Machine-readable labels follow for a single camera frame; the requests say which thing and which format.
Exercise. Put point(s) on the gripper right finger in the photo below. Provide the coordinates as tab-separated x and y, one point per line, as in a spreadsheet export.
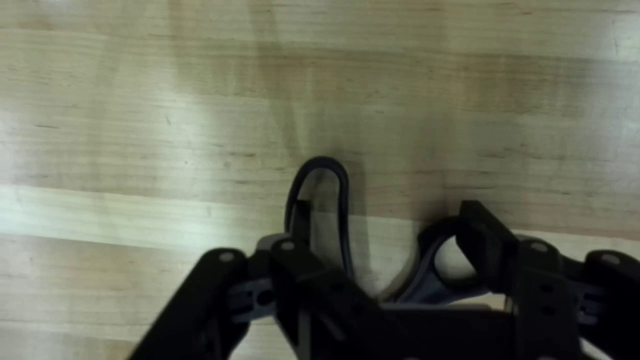
542	295

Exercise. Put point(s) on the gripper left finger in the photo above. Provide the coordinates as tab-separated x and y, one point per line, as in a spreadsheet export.
210	300

